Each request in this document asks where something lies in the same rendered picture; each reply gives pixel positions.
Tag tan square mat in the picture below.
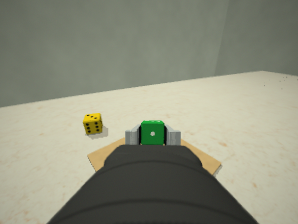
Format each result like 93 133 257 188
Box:
87 137 222 175

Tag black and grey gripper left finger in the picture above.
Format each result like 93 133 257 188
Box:
125 124 141 145

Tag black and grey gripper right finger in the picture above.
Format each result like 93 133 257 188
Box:
164 125 181 145

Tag green die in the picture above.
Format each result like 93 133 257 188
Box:
141 120 164 145

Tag yellow die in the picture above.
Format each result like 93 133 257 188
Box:
83 113 103 134

